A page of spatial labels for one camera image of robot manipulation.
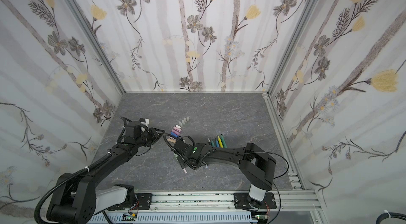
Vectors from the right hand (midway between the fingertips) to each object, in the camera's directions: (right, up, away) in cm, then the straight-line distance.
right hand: (179, 155), depth 81 cm
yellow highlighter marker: (+23, +4, +13) cm, 26 cm away
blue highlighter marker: (+21, +3, +12) cm, 24 cm away
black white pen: (+16, +4, +14) cm, 22 cm away
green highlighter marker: (+25, +4, +12) cm, 28 cm away
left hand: (-10, +14, +4) cm, 18 cm away
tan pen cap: (-7, +5, +13) cm, 16 cm away
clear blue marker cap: (-1, +15, +22) cm, 27 cm away
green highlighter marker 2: (+18, +3, +12) cm, 22 cm away
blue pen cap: (-7, +8, +19) cm, 22 cm away
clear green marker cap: (+2, +17, +23) cm, 29 cm away
